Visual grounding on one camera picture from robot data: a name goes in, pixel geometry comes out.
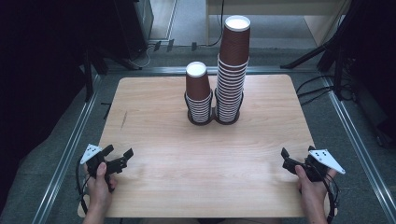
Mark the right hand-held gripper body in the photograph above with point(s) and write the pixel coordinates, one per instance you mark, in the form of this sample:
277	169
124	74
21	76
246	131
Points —
317	166

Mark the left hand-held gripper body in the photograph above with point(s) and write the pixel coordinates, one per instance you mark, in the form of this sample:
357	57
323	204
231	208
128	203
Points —
93	159

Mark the person's right hand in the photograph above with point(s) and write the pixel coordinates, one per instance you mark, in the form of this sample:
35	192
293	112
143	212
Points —
311	193

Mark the person's left hand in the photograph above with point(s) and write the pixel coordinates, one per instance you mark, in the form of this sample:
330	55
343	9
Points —
100	189

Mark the black metal stand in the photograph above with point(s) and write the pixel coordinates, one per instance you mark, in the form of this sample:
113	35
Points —
88	77

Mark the black double cup holder rack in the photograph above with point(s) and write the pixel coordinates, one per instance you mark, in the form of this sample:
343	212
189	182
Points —
213	116

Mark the stack of brown paper cups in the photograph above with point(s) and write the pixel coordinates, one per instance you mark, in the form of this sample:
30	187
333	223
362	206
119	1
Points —
198	87
233	62

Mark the black tripod stand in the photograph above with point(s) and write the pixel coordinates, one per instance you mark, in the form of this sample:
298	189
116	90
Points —
330	46

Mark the black computer tower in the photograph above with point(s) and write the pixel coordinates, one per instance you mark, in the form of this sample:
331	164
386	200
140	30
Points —
134	25

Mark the light wooden cabinet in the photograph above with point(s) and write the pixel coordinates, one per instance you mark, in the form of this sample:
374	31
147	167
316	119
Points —
274	7

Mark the aluminium frame rail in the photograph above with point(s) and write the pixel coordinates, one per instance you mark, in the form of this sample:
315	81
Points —
358	149
162	70
65	155

